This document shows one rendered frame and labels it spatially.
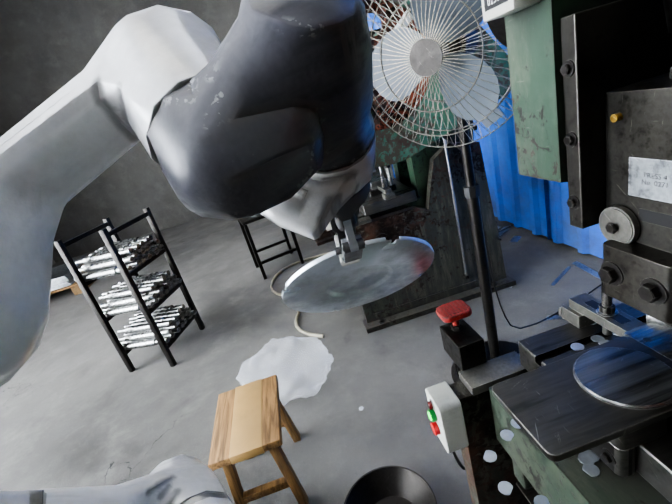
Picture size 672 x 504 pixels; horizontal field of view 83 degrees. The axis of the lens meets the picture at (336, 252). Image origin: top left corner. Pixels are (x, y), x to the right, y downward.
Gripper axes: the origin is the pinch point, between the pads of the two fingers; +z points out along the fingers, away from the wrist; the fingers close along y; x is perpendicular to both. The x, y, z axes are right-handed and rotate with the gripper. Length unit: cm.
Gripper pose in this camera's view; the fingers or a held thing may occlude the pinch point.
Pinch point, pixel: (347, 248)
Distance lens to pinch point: 57.9
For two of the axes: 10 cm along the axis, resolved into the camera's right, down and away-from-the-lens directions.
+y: -2.7, -8.7, 4.1
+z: 1.0, 4.0, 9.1
